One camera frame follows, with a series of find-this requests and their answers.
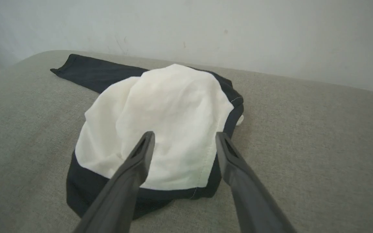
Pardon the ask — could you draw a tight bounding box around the white and black t-shirt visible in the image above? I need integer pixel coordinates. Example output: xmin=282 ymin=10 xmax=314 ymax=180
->
xmin=50 ymin=54 xmax=244 ymax=220

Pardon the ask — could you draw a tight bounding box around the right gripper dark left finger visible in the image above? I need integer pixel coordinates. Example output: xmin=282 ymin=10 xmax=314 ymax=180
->
xmin=73 ymin=131 xmax=155 ymax=233

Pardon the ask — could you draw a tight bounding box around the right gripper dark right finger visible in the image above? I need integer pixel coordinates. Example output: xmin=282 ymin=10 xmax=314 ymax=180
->
xmin=215 ymin=132 xmax=298 ymax=233

